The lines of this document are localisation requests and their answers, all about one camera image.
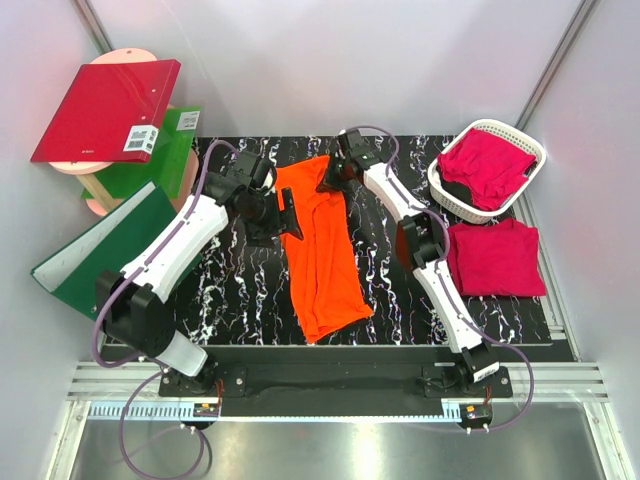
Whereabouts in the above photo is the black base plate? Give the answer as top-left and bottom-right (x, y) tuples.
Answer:
(159, 363), (513, 399)

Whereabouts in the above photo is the folded pink t shirt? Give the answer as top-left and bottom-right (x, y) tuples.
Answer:
(448, 218), (546, 297)

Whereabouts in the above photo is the light green folder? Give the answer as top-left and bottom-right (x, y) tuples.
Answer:
(95, 106), (202, 200)

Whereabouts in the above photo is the orange t shirt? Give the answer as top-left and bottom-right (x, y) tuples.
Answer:
(276, 155), (373, 344)

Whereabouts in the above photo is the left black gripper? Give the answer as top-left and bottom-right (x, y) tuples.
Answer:
(238, 187), (303, 248)

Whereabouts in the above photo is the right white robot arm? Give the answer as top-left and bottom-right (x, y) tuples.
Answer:
(317, 127), (500, 397)

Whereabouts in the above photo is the dark green ring binder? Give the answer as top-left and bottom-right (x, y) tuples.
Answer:
(31, 181), (176, 321)

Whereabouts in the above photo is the pink t shirt in basket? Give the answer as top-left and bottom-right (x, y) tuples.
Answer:
(437, 128), (536, 211)

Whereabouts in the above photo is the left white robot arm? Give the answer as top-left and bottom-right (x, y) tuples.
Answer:
(96, 152), (303, 396)

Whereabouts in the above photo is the aluminium rail frame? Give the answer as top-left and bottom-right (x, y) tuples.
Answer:
(44, 319), (636, 480)

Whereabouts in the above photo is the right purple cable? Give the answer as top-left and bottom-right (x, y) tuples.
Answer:
(349, 124), (535, 432)

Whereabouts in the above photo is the pink wooden stool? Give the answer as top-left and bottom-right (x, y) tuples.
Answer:
(31, 48), (200, 215)

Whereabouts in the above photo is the red ring binder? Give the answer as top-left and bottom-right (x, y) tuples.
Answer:
(31, 59), (181, 163)

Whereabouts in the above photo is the white plastic laundry basket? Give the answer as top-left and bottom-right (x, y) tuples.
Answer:
(428, 119), (547, 224)

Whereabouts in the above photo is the black garment in basket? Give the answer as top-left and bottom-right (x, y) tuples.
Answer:
(435, 162), (538, 211)

